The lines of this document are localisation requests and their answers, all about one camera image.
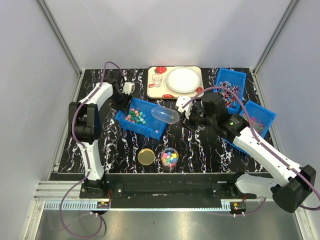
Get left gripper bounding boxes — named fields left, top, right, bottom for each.
left=110, top=90, right=134, bottom=116

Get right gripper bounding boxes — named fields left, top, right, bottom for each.
left=176, top=105, right=217, bottom=132

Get blue bin of star candies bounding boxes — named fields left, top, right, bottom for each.
left=115, top=98, right=167, bottom=141

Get clear plastic scoop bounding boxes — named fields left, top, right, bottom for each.
left=151, top=105, right=184, bottom=125

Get scooped star candies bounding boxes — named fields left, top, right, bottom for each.
left=161, top=149, right=178, bottom=168

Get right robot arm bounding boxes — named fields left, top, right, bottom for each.
left=176, top=92, right=317, bottom=213

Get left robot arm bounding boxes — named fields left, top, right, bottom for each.
left=68, top=73, right=135, bottom=198

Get blue bin of gummy candies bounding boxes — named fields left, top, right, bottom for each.
left=225, top=100, right=277, bottom=156

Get blue bin of lollipops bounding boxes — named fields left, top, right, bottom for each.
left=213, top=68, right=247, bottom=114

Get white plate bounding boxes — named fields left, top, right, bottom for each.
left=166, top=67, right=201, bottom=94

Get clear drinking glass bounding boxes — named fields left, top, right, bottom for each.
left=151, top=73, right=163, bottom=88

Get strawberry pattern tray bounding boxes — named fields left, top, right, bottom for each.
left=146, top=66, right=204, bottom=99

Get gold jar lid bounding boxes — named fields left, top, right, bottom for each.
left=137, top=148, right=156, bottom=166

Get clear plastic jar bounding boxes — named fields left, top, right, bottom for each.
left=160, top=147, right=180, bottom=173

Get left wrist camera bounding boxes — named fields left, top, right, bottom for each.
left=122, top=82, right=135, bottom=95

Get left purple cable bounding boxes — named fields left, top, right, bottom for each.
left=58, top=61, right=126, bottom=238

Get purple cable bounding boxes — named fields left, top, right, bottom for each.
left=182, top=86, right=320, bottom=217
left=58, top=61, right=126, bottom=238

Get right aluminium corner post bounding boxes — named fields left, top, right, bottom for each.
left=252, top=0, right=300, bottom=74

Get aluminium corner post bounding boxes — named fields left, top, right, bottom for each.
left=252, top=0, right=300, bottom=74
left=35, top=0, right=82, bottom=76

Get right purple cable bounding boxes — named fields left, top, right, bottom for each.
left=182, top=86, right=320, bottom=217

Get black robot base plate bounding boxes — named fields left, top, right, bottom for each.
left=79, top=173, right=255, bottom=199

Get aluminium front rail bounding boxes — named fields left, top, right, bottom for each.
left=33, top=181, right=306, bottom=211

